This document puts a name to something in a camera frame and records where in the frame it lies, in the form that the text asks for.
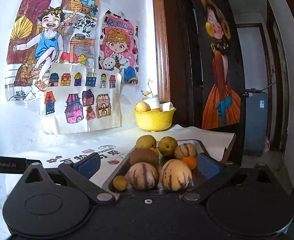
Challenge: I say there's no yellow round fruit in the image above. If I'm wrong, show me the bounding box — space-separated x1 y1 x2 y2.
136 135 157 149
158 137 178 157

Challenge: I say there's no blue-grey appliance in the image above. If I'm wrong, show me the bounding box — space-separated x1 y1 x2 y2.
244 89 268 155

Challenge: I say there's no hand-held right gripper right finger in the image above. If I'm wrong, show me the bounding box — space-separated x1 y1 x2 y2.
181 152 283 204

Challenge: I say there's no dark wooden door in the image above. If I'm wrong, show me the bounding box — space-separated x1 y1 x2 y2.
172 0 246 165

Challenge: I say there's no small brown longan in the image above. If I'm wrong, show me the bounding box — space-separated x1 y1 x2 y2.
113 175 129 191

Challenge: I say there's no white jar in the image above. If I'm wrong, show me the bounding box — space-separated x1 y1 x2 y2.
146 94 160 110

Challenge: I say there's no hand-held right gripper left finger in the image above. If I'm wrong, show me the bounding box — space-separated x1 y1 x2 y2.
17 152 116 204

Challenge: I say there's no colourful houses drawing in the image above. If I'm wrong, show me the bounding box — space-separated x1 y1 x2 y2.
41 64 122 134

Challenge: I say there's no white printed table cloth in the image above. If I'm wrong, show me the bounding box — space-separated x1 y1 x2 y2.
7 124 237 188

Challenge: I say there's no yellow plastic bowl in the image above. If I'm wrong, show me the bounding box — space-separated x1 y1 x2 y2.
133 107 176 132

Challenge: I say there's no girl with teddy wall poster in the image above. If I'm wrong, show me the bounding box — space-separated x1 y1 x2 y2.
98 10 140 84

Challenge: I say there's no reddish wooden door frame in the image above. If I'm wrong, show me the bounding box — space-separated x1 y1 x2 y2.
152 0 171 103

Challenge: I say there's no boy with fan wall poster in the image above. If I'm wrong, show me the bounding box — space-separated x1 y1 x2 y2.
5 0 100 102

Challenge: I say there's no dark metal baking tray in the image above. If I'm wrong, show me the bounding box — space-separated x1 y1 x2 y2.
108 139 212 195

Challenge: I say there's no yellow pear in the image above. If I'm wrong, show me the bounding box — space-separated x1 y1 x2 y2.
135 101 151 112

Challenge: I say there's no brown kiwi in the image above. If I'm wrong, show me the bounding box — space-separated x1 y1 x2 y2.
129 148 160 167

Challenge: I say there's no orange dress woman painting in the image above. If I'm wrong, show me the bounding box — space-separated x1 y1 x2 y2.
200 0 242 130

